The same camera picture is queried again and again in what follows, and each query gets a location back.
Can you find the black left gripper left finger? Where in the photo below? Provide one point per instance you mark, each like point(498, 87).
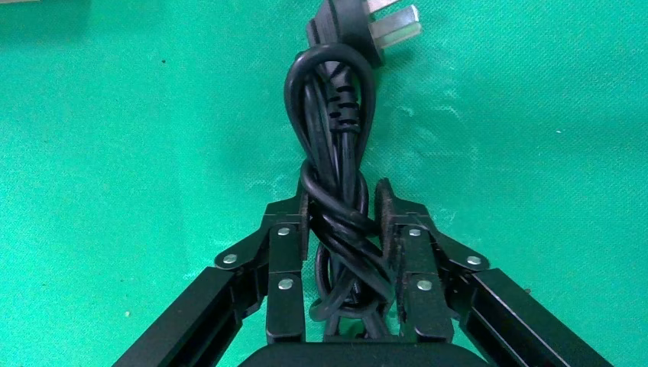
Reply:
point(283, 253)

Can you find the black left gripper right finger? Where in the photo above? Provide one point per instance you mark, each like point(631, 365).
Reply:
point(420, 258)

